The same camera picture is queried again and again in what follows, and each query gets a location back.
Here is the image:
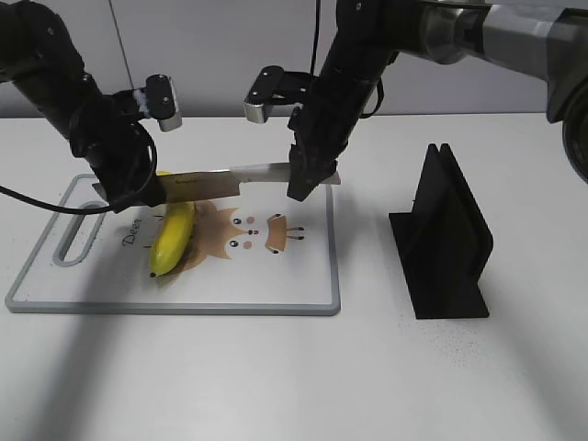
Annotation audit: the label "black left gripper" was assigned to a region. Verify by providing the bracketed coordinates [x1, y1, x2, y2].
[68, 89, 164, 213]

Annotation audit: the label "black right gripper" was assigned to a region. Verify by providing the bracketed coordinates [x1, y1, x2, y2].
[287, 68, 381, 201]

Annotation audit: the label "white handled cleaver knife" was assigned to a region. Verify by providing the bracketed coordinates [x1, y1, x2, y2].
[91, 162, 343, 204]

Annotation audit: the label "yellow plastic banana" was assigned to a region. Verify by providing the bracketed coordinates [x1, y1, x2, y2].
[149, 170, 196, 278]

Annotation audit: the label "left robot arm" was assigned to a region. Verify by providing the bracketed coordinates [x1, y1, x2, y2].
[1, 1, 294, 215]

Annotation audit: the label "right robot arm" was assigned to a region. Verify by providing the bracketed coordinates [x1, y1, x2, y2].
[289, 1, 587, 189]

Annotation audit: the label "grey rimmed deer cutting board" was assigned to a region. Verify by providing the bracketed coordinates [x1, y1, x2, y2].
[5, 183, 341, 316]

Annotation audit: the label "black knife stand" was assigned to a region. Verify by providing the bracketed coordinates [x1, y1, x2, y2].
[389, 143, 493, 320]

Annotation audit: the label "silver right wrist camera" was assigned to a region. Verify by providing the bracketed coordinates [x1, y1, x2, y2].
[243, 65, 316, 124]

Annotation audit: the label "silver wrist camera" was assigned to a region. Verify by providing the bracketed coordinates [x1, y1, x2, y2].
[243, 65, 316, 124]
[132, 74, 182, 132]

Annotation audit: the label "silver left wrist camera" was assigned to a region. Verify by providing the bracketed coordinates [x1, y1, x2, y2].
[132, 74, 182, 132]

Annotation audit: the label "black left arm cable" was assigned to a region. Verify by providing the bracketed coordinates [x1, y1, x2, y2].
[0, 119, 160, 215]

